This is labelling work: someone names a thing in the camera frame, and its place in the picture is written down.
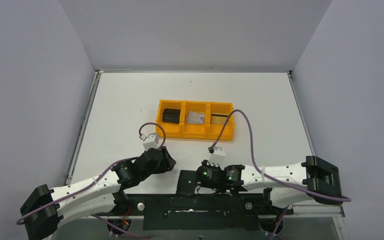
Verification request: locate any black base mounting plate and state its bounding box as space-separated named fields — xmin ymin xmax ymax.
xmin=122 ymin=193 xmax=279 ymax=232

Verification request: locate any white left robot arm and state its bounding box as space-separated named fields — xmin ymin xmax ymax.
xmin=15 ymin=146 xmax=176 ymax=240

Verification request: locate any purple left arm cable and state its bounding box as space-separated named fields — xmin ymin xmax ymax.
xmin=15 ymin=122 xmax=167 ymax=226

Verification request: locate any black leather card holder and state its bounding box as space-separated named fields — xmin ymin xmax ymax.
xmin=175 ymin=170 xmax=197 ymax=197

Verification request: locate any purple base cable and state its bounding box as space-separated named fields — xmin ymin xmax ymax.
xmin=90 ymin=213 xmax=153 ymax=239
xmin=266 ymin=206 xmax=291 ymax=240

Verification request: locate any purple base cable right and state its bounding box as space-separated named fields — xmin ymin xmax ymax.
xmin=266 ymin=206 xmax=291 ymax=240

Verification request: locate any yellow three-compartment bin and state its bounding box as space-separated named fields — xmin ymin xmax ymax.
xmin=155 ymin=99 xmax=235 ymax=141

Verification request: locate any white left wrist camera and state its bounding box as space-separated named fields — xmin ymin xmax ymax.
xmin=141 ymin=132 xmax=160 ymax=151

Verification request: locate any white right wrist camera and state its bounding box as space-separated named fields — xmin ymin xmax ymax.
xmin=207 ymin=146 xmax=226 ymax=167

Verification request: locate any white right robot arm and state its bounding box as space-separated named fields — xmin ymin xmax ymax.
xmin=195 ymin=155 xmax=350 ymax=214

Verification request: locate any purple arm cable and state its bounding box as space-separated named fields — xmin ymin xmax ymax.
xmin=15 ymin=122 xmax=167 ymax=226
xmin=208 ymin=109 xmax=353 ymax=203

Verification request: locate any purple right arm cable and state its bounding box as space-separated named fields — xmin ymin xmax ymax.
xmin=208 ymin=109 xmax=353 ymax=203

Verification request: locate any aluminium left side rail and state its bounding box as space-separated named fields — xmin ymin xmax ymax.
xmin=65 ymin=70 xmax=102 ymax=185

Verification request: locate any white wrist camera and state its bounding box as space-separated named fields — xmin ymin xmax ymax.
xmin=207 ymin=146 xmax=226 ymax=167
xmin=141 ymin=132 xmax=160 ymax=151

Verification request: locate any silver patterned card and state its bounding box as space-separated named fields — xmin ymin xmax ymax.
xmin=186 ymin=111 xmax=205 ymax=125

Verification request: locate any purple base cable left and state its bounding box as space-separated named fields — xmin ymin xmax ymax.
xmin=90 ymin=213 xmax=153 ymax=239

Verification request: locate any black wallet in bin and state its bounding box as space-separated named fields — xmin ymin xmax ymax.
xmin=162 ymin=108 xmax=181 ymax=124

